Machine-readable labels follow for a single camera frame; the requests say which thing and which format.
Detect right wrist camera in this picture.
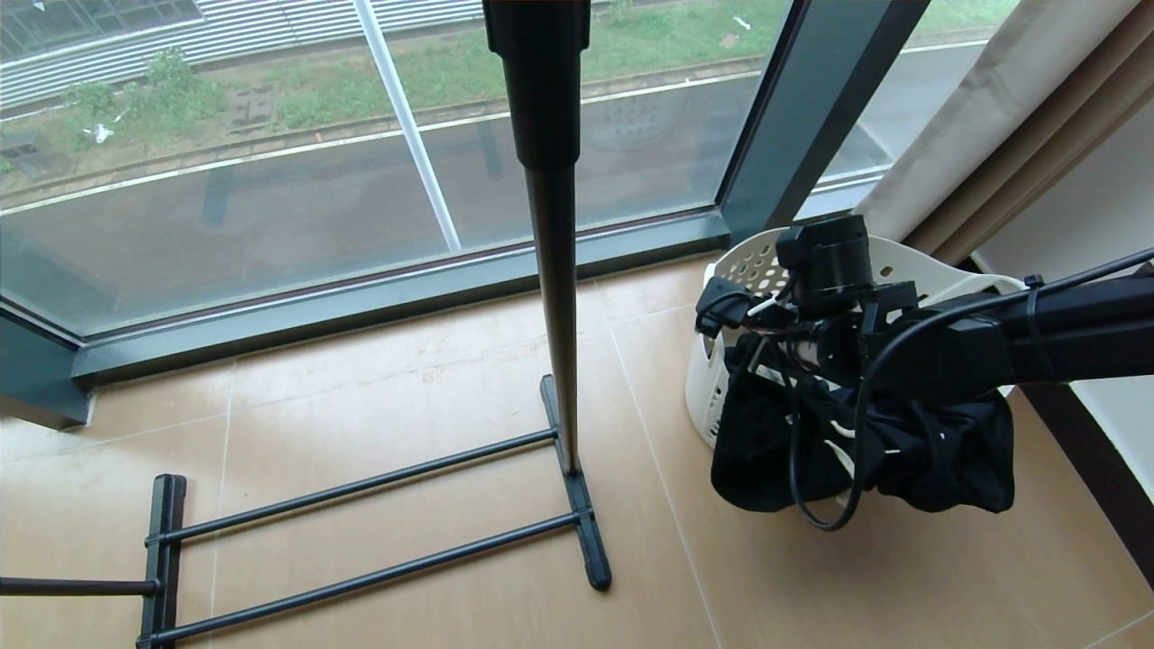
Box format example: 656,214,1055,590
693,274,778,341

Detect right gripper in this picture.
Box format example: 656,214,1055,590
734,310,881,389

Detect black shorts with white cords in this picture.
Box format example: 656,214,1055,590
710,334,871,516

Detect beige curtain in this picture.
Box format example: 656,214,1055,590
852,0,1154,269

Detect black clothes rack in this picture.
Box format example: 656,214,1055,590
0,0,614,649

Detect black cable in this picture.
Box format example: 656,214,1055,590
787,248,1154,533

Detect white laundry basket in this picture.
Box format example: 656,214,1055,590
684,225,1030,452

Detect window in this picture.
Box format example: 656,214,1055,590
0,0,1020,431

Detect black garment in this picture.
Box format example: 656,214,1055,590
843,392,1017,516

